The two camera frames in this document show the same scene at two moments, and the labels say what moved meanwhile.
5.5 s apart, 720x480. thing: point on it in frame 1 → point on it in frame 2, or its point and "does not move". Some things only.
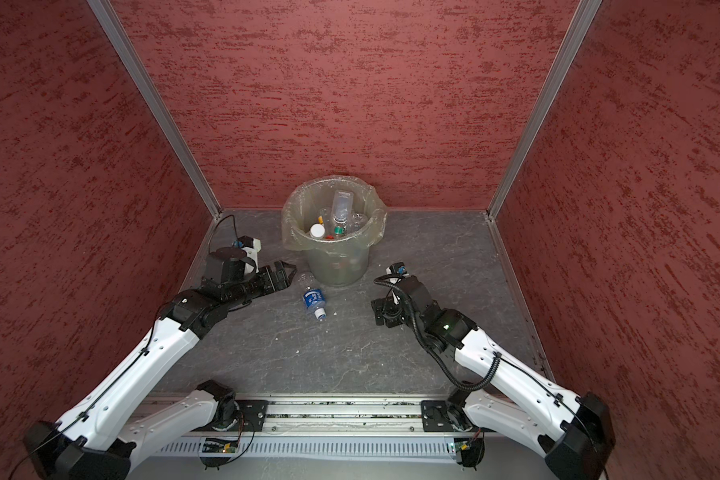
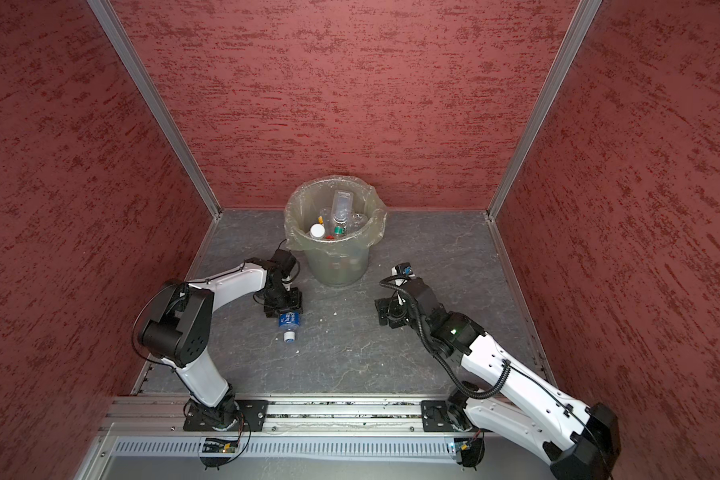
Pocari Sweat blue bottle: (358, 219) does not move
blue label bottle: (315, 301) → (289, 322)
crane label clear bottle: (344, 202) does not move
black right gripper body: (395, 314) does not move
